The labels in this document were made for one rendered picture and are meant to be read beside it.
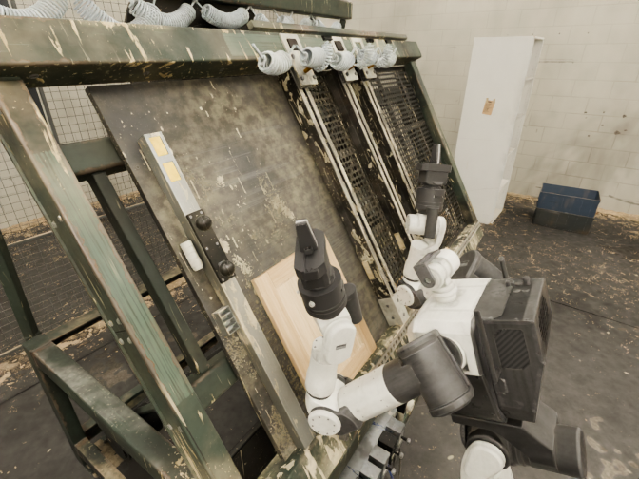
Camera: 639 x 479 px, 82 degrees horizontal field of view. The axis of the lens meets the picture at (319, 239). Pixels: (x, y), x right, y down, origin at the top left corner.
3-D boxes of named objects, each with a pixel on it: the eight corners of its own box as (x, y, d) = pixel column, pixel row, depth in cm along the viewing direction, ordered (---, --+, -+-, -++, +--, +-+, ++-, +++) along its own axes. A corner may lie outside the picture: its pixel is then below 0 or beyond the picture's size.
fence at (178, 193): (296, 448, 106) (305, 450, 104) (137, 141, 93) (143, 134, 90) (306, 434, 110) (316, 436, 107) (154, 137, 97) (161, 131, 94)
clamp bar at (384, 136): (428, 275, 188) (474, 266, 172) (333, 50, 172) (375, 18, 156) (435, 266, 196) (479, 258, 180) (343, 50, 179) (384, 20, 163)
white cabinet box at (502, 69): (491, 225, 454) (534, 35, 361) (444, 214, 485) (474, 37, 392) (502, 210, 498) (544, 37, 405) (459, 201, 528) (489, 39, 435)
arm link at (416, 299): (431, 305, 138) (475, 288, 120) (407, 318, 131) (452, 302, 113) (416, 277, 140) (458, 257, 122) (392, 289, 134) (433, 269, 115)
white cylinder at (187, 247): (177, 245, 94) (191, 272, 95) (183, 242, 92) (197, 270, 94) (186, 240, 97) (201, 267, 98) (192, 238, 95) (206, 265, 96)
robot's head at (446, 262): (464, 278, 95) (456, 248, 93) (449, 298, 88) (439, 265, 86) (440, 279, 100) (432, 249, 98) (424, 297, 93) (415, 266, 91)
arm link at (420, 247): (443, 213, 122) (434, 246, 130) (416, 211, 122) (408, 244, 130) (448, 222, 117) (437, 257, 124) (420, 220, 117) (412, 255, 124)
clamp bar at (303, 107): (387, 328, 152) (441, 324, 136) (261, 50, 135) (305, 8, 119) (396, 316, 159) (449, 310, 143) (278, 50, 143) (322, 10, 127)
